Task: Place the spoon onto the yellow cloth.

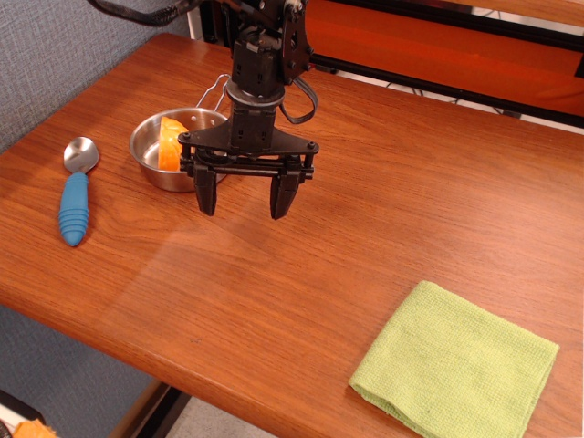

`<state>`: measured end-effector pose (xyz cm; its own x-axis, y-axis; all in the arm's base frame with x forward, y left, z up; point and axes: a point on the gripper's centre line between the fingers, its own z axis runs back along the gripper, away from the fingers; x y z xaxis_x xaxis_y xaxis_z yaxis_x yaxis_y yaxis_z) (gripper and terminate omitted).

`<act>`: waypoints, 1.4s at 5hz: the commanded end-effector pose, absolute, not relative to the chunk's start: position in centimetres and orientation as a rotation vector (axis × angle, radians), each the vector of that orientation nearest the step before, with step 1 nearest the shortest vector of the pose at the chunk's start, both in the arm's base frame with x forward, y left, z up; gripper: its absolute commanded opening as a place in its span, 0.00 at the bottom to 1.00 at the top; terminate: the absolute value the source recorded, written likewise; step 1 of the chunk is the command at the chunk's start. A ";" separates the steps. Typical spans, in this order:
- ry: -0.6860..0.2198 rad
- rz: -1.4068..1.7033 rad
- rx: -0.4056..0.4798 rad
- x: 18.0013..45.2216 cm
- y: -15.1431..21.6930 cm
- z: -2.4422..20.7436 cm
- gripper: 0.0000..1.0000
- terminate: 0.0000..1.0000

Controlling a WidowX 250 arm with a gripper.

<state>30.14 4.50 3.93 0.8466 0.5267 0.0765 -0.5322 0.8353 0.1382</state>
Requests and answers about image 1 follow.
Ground orange plastic fruit half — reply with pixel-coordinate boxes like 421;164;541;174
158;116;188;172

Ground small steel saucepan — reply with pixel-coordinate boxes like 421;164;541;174
129;74;230;193

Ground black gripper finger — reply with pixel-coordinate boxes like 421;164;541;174
193;163;217;216
270;155;303;220

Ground orange toy at corner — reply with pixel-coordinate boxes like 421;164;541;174
12;420;57;438

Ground orange panel black frame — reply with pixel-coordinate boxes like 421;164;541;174
198;0;584;130

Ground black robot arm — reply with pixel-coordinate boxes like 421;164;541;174
178;1;319;220

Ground black braided cable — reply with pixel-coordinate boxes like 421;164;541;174
86;0;198;27

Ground green folded cloth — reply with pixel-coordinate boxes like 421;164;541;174
349;281;559;437

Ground blue handled metal spoon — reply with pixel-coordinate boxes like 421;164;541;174
58;137;99;247

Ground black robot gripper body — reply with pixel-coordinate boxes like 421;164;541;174
178;89;318;180

